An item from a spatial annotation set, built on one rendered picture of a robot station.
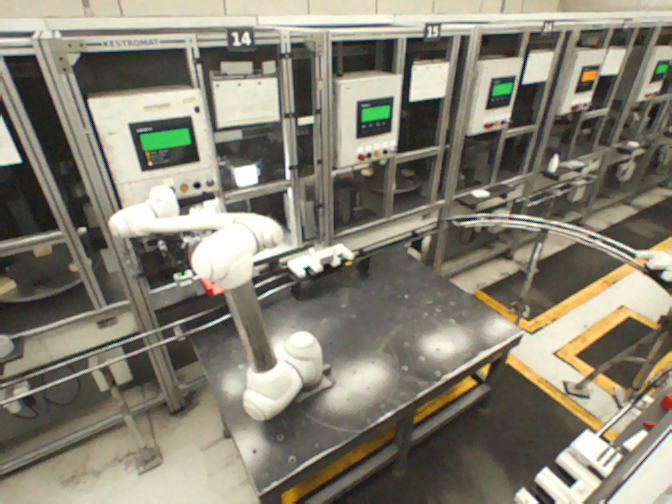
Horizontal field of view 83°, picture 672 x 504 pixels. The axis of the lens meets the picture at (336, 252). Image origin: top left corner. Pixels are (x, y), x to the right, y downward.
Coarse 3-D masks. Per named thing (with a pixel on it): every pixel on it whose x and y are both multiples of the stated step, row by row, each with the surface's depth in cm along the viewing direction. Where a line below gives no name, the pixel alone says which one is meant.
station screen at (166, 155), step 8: (144, 128) 154; (152, 128) 156; (160, 128) 157; (168, 128) 159; (176, 128) 161; (184, 128) 162; (184, 144) 165; (192, 144) 167; (144, 152) 158; (152, 152) 160; (160, 152) 162; (168, 152) 163; (176, 152) 165; (184, 152) 167; (192, 152) 169; (144, 160) 160; (152, 160) 161; (160, 160) 163; (168, 160) 165; (176, 160) 166; (184, 160) 168
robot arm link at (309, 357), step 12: (300, 336) 160; (312, 336) 161; (288, 348) 157; (300, 348) 155; (312, 348) 157; (288, 360) 155; (300, 360) 155; (312, 360) 157; (300, 372) 153; (312, 372) 159; (312, 384) 165
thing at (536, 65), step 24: (480, 48) 239; (504, 48) 250; (528, 48) 262; (552, 48) 274; (528, 72) 272; (528, 96) 285; (528, 120) 299; (480, 144) 281; (480, 168) 293; (528, 168) 330; (456, 192) 291
